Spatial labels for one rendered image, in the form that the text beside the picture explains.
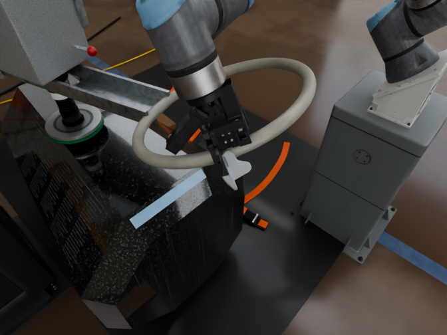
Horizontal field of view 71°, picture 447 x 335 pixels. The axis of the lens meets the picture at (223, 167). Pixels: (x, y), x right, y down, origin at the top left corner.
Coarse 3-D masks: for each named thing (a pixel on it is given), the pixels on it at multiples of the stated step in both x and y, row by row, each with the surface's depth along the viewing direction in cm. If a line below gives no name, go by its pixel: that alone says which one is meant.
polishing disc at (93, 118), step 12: (84, 108) 130; (96, 108) 130; (48, 120) 125; (60, 120) 125; (84, 120) 125; (96, 120) 125; (48, 132) 120; (60, 132) 120; (72, 132) 120; (84, 132) 120
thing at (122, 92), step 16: (80, 64) 108; (96, 80) 108; (112, 80) 104; (128, 80) 100; (80, 96) 99; (96, 96) 95; (112, 96) 102; (128, 96) 102; (144, 96) 102; (160, 96) 98; (112, 112) 97; (128, 112) 93; (144, 112) 89
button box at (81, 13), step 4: (76, 0) 96; (80, 0) 97; (76, 4) 96; (80, 4) 97; (76, 8) 97; (80, 8) 98; (76, 12) 98; (80, 12) 98; (84, 12) 100; (80, 16) 99; (84, 16) 100; (80, 20) 100; (84, 20) 101; (80, 24) 101; (84, 24) 101; (88, 24) 103
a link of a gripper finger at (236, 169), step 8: (224, 152) 60; (232, 152) 60; (224, 160) 60; (232, 160) 60; (232, 168) 61; (240, 168) 61; (248, 168) 61; (224, 176) 61; (232, 176) 61; (240, 176) 62; (232, 184) 62
